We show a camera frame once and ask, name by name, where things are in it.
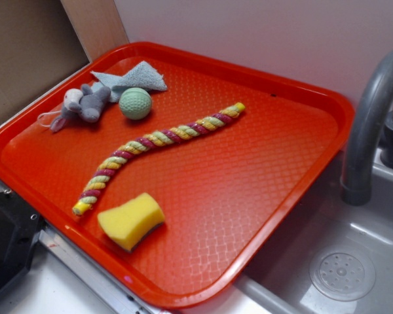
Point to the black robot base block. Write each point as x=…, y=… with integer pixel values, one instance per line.
x=20, y=225

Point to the red plastic tray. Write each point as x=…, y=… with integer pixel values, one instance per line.
x=222, y=194

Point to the green rubber ball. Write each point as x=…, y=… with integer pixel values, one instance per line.
x=135, y=103

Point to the yellow sponge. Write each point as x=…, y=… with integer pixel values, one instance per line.
x=128, y=224

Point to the light blue cloth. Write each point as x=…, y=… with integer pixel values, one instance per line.
x=143, y=76

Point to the grey plush toy animal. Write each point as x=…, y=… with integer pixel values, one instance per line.
x=86, y=103

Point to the grey plastic sink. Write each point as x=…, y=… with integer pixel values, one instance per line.
x=278, y=279

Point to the light wooden board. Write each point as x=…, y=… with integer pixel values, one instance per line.
x=97, y=25

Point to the sink drain strainer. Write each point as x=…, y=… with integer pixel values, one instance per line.
x=342, y=273

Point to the brown cardboard panel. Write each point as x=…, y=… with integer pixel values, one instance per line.
x=38, y=49

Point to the grey faucet spout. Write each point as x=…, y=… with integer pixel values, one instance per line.
x=366, y=133

